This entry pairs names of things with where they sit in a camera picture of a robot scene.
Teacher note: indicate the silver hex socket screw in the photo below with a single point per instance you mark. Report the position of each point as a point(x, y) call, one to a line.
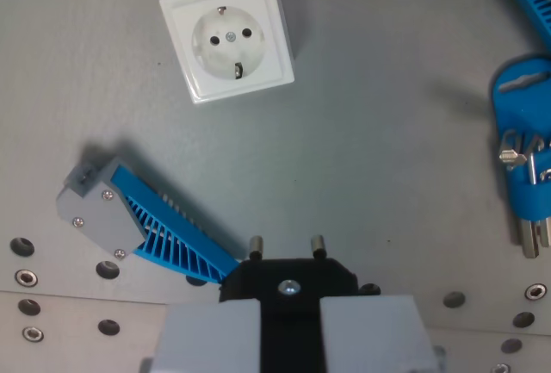
point(500, 368)
point(26, 277)
point(536, 291)
point(32, 333)

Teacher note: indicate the blue holder with metal parts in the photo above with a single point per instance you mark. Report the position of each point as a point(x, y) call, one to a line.
point(521, 106)

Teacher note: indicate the blue ribbed finger grey mount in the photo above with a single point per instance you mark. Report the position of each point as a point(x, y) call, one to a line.
point(536, 2)
point(107, 213)

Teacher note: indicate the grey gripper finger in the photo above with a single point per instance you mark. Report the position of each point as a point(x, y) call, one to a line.
point(206, 338)
point(374, 334)

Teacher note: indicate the white wall socket box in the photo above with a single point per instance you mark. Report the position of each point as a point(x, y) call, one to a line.
point(228, 41)

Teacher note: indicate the black two-pin plug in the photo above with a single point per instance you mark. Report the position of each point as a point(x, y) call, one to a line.
point(292, 278)

